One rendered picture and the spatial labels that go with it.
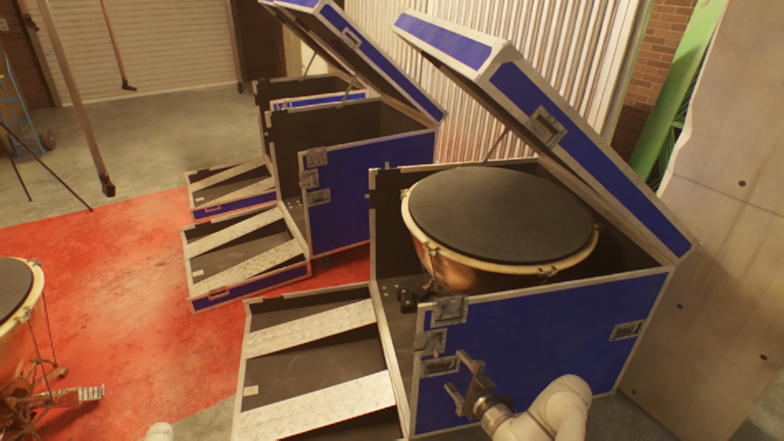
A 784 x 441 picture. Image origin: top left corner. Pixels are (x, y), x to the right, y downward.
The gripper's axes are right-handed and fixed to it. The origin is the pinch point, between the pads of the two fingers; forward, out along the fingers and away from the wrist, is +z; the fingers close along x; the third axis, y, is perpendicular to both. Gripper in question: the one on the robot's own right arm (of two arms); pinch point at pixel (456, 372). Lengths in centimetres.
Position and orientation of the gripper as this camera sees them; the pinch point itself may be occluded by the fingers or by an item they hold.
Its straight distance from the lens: 139.1
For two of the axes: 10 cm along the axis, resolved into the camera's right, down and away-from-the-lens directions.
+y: -8.5, -0.7, -5.2
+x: -2.4, 9.3, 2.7
